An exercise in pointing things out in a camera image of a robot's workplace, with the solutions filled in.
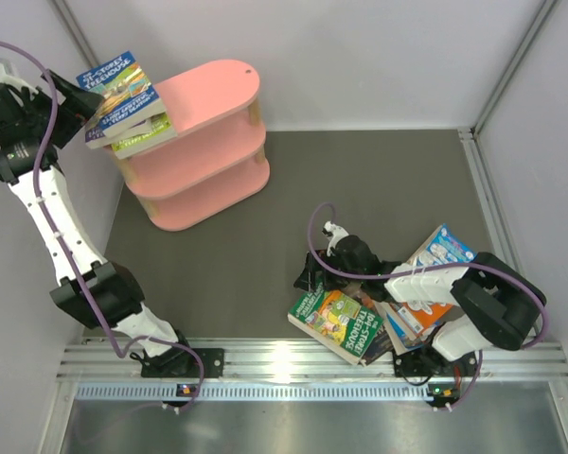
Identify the light blue maze activity book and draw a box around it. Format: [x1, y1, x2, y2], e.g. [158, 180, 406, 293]
[407, 223, 475, 267]

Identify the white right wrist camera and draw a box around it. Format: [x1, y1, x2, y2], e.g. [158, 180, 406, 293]
[322, 220, 349, 256]

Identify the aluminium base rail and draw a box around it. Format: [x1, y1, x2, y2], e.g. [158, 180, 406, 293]
[56, 336, 568, 403]

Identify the dark Tale of Two Cities book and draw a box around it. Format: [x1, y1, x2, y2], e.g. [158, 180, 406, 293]
[361, 324, 393, 366]

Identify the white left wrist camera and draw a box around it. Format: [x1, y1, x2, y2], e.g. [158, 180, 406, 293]
[0, 59, 37, 94]

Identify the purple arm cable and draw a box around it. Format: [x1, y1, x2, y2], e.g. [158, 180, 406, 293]
[308, 201, 553, 408]
[0, 39, 205, 412]

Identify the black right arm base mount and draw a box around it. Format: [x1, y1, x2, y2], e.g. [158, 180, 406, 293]
[393, 350, 477, 383]

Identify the pink three-tier shelf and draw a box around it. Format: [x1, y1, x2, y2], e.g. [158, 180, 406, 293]
[110, 60, 270, 232]

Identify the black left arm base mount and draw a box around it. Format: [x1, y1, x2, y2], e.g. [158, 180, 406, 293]
[130, 347, 224, 378]

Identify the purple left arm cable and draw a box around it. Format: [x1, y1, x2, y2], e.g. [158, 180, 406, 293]
[0, 39, 205, 412]

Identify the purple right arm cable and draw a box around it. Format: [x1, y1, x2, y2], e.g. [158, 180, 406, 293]
[308, 201, 553, 408]

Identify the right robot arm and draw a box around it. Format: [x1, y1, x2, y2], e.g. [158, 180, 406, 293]
[293, 222, 547, 375]

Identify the orange paperback book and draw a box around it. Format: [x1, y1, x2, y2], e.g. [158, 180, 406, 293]
[389, 301, 453, 337]

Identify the blue 91-Storey Treehouse book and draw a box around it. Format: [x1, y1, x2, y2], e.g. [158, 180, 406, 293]
[77, 51, 167, 138]

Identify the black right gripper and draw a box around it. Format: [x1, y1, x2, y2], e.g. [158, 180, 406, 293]
[295, 249, 366, 292]

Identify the purple 52-Storey Treehouse book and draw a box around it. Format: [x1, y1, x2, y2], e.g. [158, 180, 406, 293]
[84, 117, 153, 150]

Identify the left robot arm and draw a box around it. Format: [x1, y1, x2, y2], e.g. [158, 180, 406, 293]
[0, 60, 199, 377]

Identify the lime 65-Storey Treehouse book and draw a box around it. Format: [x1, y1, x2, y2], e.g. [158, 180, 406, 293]
[110, 113, 177, 160]

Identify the green 104-Storey Treehouse book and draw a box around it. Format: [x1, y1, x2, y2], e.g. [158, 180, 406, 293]
[287, 284, 383, 366]

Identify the blue cartoon paperback book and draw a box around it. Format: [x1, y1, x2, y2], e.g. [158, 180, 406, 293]
[375, 302, 426, 356]

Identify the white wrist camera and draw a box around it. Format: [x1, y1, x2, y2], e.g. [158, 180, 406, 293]
[0, 59, 37, 94]
[322, 220, 349, 256]

